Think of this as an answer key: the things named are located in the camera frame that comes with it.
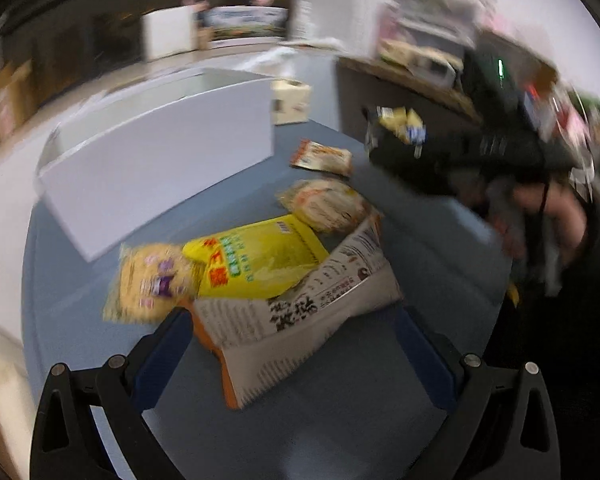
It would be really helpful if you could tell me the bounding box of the dark window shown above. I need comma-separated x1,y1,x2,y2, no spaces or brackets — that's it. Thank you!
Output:
0,0,301,111

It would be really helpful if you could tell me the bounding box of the white sofa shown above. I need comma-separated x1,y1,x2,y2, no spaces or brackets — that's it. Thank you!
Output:
0,311,37,463

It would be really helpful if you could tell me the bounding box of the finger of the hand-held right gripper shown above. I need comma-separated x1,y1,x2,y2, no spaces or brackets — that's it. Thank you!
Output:
365,127,457,197
362,104,476,138

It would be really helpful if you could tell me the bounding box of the stone window sill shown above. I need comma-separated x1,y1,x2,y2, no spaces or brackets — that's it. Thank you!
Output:
0,35,343,181

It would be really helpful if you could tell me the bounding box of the large brown cardboard box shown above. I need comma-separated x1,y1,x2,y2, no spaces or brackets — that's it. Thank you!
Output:
0,57,37,147

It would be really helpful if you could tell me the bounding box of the yellow tissue pack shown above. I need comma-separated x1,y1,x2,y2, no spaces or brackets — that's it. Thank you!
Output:
379,39,422,64

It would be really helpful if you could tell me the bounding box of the small yellow snack packet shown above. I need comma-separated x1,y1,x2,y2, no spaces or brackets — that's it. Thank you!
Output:
376,105,427,145

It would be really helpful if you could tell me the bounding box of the white black speaker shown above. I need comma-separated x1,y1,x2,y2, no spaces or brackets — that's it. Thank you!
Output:
411,56,457,87

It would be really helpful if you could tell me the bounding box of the small orange white snack packet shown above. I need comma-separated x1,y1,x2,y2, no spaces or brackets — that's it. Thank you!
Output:
289,139,354,178

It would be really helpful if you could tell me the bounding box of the round rice cracker packet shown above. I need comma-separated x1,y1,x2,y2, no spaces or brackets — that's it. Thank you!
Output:
276,178,374,236

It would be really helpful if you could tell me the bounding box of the white cardboard box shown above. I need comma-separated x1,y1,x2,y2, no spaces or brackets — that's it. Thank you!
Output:
34,67,277,264

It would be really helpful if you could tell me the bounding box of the wooden desk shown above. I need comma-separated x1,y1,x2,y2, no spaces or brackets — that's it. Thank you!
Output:
336,54,487,123

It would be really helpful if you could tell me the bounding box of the printed carton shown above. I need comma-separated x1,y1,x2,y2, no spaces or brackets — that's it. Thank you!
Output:
200,5,289,42

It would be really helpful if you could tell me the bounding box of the yellow-green tissue pack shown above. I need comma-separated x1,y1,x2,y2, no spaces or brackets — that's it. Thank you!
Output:
271,78,313,126

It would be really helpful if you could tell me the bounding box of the blue tablecloth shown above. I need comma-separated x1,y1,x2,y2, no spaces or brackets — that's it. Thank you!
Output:
20,117,514,480

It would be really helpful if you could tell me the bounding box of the large white orange snack bag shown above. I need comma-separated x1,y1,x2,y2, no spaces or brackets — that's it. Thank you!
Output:
192,214,406,412

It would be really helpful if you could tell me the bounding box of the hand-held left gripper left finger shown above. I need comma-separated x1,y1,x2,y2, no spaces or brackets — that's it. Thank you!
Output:
30,306,195,480

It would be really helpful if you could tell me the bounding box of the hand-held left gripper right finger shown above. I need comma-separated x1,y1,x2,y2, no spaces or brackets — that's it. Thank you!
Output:
393,306,563,480

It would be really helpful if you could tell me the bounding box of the yellow snack bag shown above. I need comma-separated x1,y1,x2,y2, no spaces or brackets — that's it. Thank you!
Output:
182,214,332,302

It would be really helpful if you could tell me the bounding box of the person's right hand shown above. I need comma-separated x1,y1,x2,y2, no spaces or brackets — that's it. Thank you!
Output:
511,181,589,262

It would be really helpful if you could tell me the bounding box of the purple print cracker packet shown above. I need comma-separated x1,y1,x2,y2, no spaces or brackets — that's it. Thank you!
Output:
102,241,207,324

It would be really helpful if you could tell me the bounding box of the white foam box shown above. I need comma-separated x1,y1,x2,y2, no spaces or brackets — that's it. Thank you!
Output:
140,4,199,64

